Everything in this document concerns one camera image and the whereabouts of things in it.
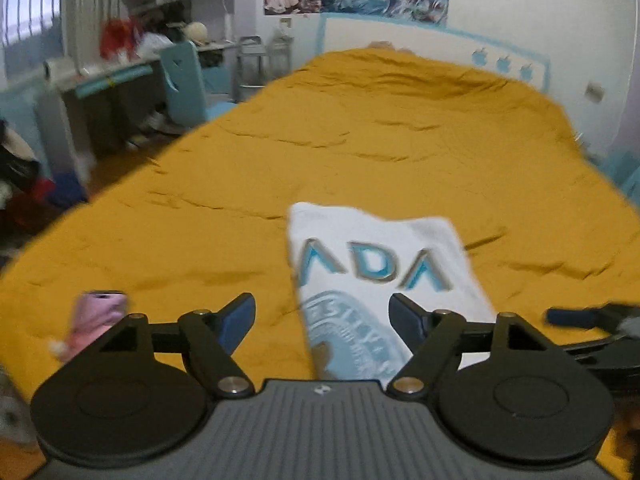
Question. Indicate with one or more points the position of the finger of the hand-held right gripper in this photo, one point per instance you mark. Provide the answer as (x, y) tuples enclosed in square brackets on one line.
[(570, 316), (610, 350)]

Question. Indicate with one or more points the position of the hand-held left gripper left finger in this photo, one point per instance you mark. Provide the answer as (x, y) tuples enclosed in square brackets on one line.
[(235, 320)]

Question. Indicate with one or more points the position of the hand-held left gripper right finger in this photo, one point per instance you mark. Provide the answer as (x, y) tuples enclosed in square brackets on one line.
[(406, 317)]

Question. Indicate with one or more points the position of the white printed sweatshirt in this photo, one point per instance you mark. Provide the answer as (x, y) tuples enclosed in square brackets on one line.
[(370, 245)]

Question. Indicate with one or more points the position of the pile of clothes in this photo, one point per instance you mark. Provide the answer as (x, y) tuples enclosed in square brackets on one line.
[(30, 180)]

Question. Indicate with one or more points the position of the smartphone in clear case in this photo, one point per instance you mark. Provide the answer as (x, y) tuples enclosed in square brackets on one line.
[(97, 312)]

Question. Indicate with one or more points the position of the small white phone charm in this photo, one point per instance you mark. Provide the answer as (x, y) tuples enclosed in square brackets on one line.
[(56, 347)]

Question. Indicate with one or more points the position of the mustard yellow quilted blanket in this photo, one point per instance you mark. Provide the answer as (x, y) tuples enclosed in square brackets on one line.
[(350, 135)]

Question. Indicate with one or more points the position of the white sneakers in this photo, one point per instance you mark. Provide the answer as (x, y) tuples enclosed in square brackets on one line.
[(155, 122)]

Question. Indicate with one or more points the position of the grey sneaker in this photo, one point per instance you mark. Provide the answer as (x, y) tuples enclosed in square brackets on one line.
[(12, 407)]

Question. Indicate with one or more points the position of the light blue chair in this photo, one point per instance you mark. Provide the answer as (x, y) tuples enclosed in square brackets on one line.
[(185, 85)]

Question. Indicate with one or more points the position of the grey metal rack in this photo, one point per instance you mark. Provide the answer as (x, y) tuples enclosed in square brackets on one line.
[(280, 55), (250, 67)]

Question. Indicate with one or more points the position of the white and blue desk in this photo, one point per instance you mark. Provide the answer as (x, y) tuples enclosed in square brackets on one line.
[(90, 95)]

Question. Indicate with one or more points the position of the tan pillow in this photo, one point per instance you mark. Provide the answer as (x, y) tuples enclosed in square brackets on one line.
[(390, 46)]

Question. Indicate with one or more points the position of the white and blue headboard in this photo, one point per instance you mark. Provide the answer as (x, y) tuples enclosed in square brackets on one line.
[(450, 47)]

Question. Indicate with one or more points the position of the white plastic bag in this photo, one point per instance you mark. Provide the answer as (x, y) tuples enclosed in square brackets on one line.
[(154, 44)]

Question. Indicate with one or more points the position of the cream yarn ball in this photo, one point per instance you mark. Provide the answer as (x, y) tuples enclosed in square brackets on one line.
[(196, 32)]

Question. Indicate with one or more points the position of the red bag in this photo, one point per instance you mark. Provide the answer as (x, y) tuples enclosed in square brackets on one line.
[(119, 37)]

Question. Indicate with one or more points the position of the white box appliance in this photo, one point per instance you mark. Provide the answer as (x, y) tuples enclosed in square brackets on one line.
[(59, 68)]

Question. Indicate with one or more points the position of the grey striped curtain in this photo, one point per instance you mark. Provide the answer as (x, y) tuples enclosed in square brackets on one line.
[(90, 10)]

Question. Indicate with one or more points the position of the grey wall socket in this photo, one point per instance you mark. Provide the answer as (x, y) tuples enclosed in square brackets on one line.
[(594, 92)]

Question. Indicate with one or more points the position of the small white wall socket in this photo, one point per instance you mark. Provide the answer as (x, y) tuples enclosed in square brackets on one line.
[(286, 22)]

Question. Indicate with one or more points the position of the blue figure wall poster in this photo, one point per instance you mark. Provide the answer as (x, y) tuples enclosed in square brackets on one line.
[(417, 2)]

